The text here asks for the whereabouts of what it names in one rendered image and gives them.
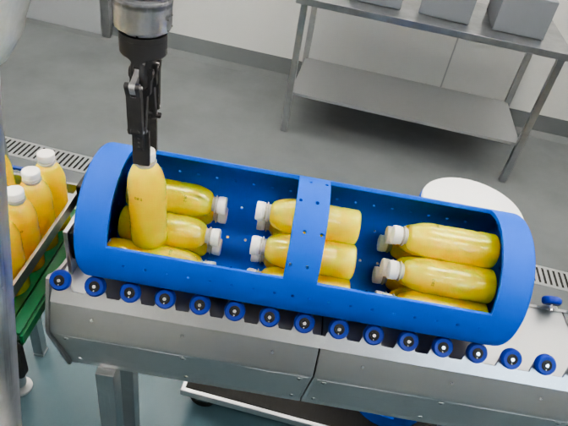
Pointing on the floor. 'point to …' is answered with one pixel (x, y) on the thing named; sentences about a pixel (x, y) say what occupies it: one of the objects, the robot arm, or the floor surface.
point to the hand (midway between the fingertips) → (144, 141)
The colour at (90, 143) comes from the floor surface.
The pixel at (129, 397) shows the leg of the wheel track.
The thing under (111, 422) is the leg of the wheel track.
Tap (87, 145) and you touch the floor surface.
